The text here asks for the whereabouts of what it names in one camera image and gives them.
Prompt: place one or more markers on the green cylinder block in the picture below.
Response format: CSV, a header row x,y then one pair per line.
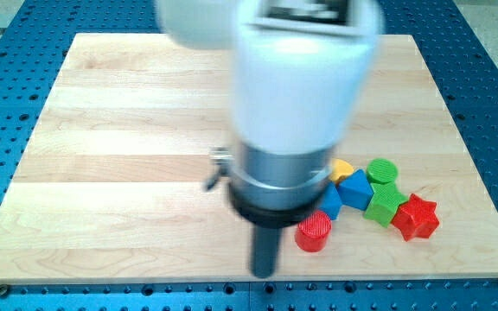
x,y
382,171

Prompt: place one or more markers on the red star block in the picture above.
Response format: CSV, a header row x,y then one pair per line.
x,y
416,218

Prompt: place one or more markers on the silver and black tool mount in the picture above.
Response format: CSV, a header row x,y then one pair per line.
x,y
268,189

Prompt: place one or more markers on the blue triangular prism block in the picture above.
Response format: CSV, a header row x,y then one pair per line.
x,y
355,191

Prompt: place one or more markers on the green star block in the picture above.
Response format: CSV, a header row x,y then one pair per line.
x,y
384,203

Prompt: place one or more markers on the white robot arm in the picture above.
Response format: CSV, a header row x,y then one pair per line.
x,y
297,68

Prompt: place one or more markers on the wooden board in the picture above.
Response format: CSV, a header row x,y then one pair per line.
x,y
110,186

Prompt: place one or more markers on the red cylinder block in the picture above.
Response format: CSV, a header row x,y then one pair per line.
x,y
312,234

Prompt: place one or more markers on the blue block behind tool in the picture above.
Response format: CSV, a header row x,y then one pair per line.
x,y
331,202

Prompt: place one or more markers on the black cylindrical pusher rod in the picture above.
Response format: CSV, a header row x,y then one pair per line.
x,y
264,251

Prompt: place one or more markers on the yellow hexagon block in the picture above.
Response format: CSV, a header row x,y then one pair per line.
x,y
340,170

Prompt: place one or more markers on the blue perforated metal table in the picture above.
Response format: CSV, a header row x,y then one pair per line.
x,y
34,45

